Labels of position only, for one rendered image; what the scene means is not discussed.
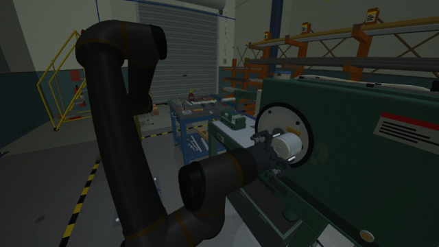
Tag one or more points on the brass round plug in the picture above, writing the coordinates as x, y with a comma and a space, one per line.
366, 235

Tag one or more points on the green vise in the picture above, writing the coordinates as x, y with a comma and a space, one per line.
234, 119

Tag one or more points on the white crank disc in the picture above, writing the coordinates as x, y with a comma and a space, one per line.
291, 123

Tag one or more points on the blue steel column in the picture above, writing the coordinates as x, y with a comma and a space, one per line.
276, 31

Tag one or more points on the orange cantilever bar rack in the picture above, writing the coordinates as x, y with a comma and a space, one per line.
343, 51

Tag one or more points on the green power hacksaw body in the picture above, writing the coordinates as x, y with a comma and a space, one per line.
360, 147

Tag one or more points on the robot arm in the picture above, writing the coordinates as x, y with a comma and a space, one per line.
113, 137

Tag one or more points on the yellow stair railing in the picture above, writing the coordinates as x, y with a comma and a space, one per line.
65, 85

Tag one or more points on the grey green stock table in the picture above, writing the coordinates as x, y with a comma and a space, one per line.
233, 135

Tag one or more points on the grey roller shutter door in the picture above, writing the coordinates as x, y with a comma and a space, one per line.
178, 55

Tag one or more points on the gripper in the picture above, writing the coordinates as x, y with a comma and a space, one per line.
259, 154

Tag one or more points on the white crankpin knob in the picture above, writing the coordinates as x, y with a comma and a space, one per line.
287, 145

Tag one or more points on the red wall sign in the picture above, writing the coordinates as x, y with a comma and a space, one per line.
75, 75

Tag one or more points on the red fire extinguisher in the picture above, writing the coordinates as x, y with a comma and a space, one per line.
191, 95

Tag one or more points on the red white warning label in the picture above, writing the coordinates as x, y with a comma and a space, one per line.
409, 132

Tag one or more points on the blue workshop trolley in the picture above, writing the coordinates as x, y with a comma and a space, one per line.
195, 120

